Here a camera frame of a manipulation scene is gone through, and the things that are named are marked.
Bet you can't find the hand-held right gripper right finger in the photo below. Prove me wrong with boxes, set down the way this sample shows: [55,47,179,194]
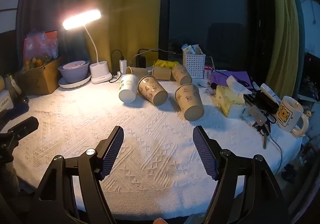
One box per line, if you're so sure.
[192,125,295,224]

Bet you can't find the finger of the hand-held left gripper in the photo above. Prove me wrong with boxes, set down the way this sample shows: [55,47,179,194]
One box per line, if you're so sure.
[0,116,39,142]

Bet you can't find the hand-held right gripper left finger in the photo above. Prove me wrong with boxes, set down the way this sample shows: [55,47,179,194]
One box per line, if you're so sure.
[24,126,125,224]

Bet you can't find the printed brown paper cup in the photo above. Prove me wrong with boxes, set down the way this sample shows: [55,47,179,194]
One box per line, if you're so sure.
[174,84,205,122]
[171,64,193,86]
[137,75,168,107]

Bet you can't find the white cup with green print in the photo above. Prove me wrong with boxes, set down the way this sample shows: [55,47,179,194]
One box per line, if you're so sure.
[118,74,139,104]

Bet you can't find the plain brown paper cup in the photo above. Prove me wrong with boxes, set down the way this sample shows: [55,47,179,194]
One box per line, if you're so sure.
[152,65,173,81]
[125,66,149,80]

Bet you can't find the white textured tablecloth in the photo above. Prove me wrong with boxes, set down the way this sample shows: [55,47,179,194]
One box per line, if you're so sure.
[11,79,304,220]

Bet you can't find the cardboard box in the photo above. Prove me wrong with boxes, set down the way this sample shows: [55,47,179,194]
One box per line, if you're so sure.
[15,57,63,96]

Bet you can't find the yellow tissue box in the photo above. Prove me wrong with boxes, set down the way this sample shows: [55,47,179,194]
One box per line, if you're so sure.
[215,75,253,118]

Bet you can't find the white plate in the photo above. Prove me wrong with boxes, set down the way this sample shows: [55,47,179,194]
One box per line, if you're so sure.
[59,72,92,89]

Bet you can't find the bunch of keys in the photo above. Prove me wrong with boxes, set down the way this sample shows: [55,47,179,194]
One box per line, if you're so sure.
[252,104,272,150]

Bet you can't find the purple bowl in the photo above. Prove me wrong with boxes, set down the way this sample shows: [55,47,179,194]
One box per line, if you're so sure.
[58,60,90,84]

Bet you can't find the purple cloth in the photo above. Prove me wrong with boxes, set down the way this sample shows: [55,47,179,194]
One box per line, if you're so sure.
[210,71,253,88]

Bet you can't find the black case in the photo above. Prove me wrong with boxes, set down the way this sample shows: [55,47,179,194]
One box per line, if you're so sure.
[254,91,279,115]

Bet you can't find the plastic bag of fruit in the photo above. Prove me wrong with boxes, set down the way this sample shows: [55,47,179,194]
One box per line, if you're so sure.
[23,29,61,69]

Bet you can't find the white desk lamp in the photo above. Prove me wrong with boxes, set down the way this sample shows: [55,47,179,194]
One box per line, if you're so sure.
[62,9,113,84]

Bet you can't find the white basket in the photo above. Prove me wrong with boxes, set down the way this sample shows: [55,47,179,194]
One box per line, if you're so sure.
[182,52,206,79]

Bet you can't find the white charger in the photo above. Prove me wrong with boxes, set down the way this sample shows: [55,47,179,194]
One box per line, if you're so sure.
[119,58,128,75]

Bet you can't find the white tube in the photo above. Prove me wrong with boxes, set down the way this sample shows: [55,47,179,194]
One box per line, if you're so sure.
[260,83,283,106]

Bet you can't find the white mug with bear print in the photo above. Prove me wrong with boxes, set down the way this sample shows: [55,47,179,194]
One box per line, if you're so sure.
[276,96,312,137]

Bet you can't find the yellow packet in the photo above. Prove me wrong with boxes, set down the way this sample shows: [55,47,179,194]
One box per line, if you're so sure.
[153,59,179,69]

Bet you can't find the packets in basket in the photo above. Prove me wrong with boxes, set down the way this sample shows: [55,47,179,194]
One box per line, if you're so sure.
[181,44,204,55]

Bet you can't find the yellow curtain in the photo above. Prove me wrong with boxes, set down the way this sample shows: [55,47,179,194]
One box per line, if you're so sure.
[79,0,163,75]
[264,0,301,92]

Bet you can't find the grey cable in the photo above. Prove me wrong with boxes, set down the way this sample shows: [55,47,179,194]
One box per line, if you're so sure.
[268,133,284,172]

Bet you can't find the black looped cable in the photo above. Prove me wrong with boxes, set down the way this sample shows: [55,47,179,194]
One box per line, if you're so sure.
[109,50,125,84]

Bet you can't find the white charging cable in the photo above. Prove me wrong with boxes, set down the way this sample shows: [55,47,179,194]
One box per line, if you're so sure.
[137,48,176,57]

